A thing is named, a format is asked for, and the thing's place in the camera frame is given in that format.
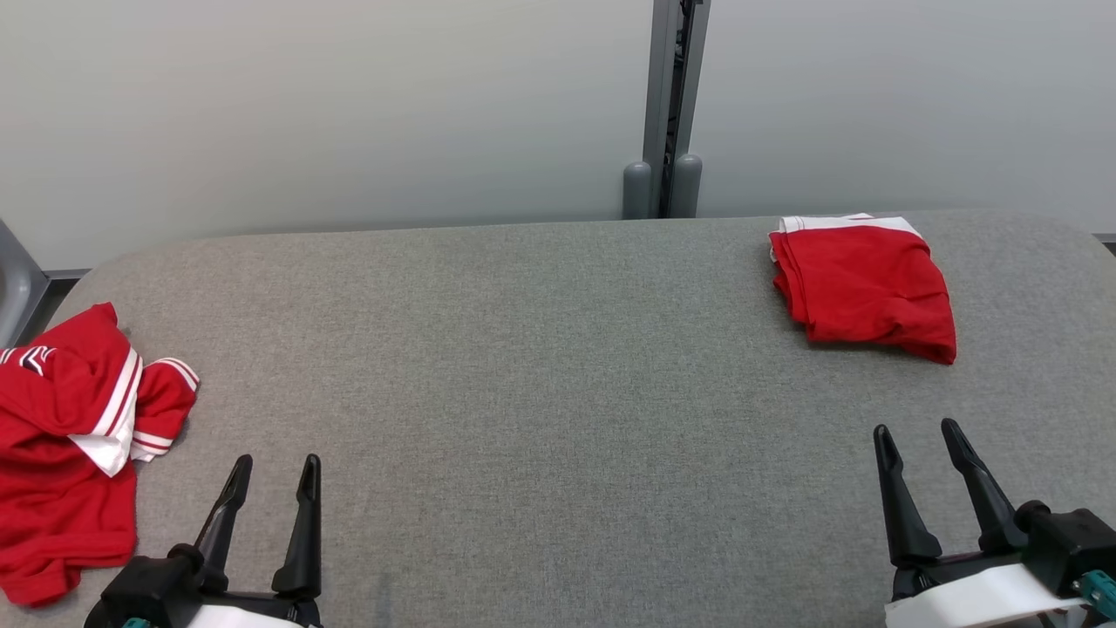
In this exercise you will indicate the grey metal frame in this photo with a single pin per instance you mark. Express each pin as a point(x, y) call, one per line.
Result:
point(17, 288)

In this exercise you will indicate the red basketball jersey number 23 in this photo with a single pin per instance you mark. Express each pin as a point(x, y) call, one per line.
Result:
point(61, 453)

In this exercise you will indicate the red shorts with white hem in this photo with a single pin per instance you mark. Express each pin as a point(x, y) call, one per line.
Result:
point(863, 288)

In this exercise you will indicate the grey metal wall post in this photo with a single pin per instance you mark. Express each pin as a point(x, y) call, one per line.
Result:
point(676, 78)

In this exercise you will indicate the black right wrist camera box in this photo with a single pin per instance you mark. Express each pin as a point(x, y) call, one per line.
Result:
point(1072, 541)

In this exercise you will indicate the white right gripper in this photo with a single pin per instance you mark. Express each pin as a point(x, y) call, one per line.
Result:
point(968, 597)

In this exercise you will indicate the grey cylinder bumper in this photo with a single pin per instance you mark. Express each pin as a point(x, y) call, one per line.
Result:
point(687, 187)
point(637, 192)

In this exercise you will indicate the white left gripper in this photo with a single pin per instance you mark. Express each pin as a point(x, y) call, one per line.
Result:
point(253, 610)

